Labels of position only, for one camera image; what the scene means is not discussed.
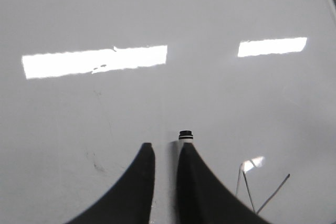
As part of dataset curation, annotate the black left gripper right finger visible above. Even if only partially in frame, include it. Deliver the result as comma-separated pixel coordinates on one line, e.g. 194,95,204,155
176,143,267,223

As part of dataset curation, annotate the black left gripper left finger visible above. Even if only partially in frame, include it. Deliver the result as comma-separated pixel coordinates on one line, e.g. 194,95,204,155
69,143,155,223

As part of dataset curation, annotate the white whiteboard marker black tip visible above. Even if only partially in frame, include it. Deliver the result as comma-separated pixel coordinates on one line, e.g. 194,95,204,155
164,130,195,224

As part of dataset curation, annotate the white whiteboard surface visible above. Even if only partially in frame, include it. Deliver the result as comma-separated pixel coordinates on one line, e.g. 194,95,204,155
1,0,335,223

